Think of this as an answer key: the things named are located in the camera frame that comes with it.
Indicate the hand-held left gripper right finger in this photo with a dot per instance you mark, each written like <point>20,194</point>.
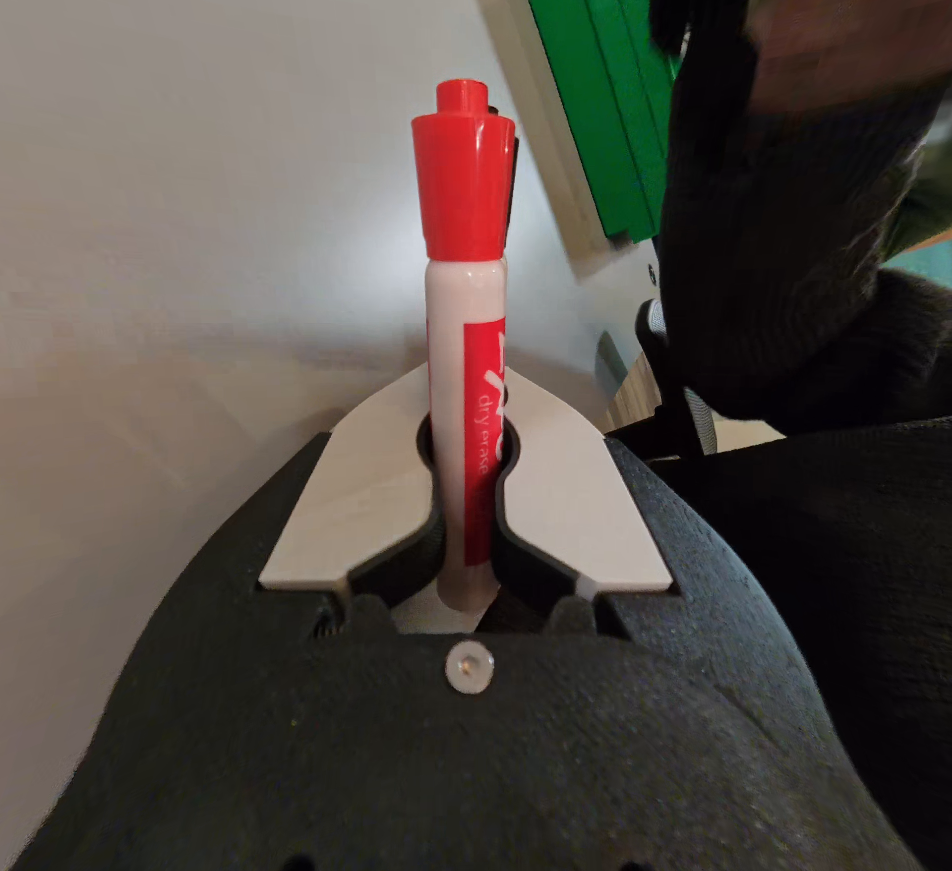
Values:
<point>587,506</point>

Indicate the person's black sweater torso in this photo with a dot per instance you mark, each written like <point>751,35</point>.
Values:
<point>840,588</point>

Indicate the black dry erase marker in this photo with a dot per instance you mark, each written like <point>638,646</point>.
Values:
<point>513,179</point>

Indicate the red dry erase marker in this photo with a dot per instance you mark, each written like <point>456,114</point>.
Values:
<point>461,179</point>

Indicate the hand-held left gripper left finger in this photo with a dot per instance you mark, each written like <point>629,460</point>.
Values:
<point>357,499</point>

